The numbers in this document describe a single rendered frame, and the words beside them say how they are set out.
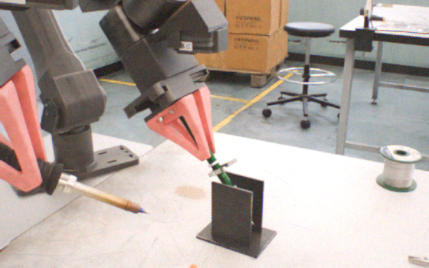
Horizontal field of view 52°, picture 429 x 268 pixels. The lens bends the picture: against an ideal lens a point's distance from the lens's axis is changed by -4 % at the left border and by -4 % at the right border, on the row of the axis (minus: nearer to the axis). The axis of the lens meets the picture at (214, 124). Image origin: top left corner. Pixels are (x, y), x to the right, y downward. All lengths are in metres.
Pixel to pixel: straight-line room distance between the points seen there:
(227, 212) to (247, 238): 0.04
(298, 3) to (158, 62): 4.33
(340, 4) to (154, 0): 4.25
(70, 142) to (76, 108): 0.06
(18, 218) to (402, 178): 0.54
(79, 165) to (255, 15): 3.15
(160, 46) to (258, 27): 3.27
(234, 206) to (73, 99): 0.28
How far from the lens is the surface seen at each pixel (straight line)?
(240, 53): 3.85
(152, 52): 0.50
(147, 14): 0.50
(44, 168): 0.34
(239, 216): 0.53
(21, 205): 0.69
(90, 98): 0.68
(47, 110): 0.69
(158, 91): 0.49
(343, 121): 2.35
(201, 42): 0.48
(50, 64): 0.68
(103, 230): 0.60
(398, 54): 4.68
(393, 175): 0.71
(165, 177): 0.71
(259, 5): 3.75
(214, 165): 0.54
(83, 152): 0.72
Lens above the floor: 1.08
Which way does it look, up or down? 21 degrees down
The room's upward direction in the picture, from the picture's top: straight up
